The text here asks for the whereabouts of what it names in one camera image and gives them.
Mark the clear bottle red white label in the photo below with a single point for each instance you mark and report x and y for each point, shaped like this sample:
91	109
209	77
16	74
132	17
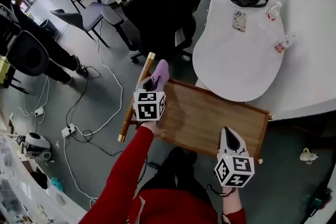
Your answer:
280	47

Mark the white power strip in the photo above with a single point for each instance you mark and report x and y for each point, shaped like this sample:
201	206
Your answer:
68	130
39	112

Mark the person's left forearm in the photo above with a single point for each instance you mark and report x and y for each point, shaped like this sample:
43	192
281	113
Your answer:
131	154

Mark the white round device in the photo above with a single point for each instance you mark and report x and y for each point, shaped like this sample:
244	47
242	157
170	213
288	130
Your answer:
36	140

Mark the white curved table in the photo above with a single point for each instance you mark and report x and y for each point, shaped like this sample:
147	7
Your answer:
236	65

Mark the teal black device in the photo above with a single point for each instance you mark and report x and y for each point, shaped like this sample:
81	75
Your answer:
319	203

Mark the person's red sweater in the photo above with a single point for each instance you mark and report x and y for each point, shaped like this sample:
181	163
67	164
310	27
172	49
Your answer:
170	207

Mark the purple cloth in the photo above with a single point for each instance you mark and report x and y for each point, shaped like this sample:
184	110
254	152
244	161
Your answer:
160	70

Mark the gray padded chair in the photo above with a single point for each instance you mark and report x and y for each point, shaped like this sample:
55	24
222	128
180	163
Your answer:
92	14

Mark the patterned phone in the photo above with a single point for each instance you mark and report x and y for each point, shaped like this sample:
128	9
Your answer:
239	21

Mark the person's legs black trousers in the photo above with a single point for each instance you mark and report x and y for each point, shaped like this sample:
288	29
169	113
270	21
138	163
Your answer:
181	173

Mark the yellow box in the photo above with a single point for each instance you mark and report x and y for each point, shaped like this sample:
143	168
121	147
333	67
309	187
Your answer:
4	70

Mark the yellow cup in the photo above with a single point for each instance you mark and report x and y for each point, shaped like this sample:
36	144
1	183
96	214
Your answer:
305	156

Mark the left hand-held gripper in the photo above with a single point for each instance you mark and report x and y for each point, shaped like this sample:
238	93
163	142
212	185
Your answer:
147	110

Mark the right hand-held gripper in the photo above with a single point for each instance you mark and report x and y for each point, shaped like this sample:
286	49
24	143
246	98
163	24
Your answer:
236	165

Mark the clear bottle red band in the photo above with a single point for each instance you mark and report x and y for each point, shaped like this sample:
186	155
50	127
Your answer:
273	13

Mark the person's right forearm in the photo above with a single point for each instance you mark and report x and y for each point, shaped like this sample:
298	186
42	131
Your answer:
232	202

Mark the teal rag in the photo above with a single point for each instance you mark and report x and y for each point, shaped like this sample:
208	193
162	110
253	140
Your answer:
57	184

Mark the black mesh office chair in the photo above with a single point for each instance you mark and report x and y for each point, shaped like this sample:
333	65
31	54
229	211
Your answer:
162	15

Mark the white cluttered workbench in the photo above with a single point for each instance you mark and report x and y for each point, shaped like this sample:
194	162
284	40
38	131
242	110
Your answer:
15	191

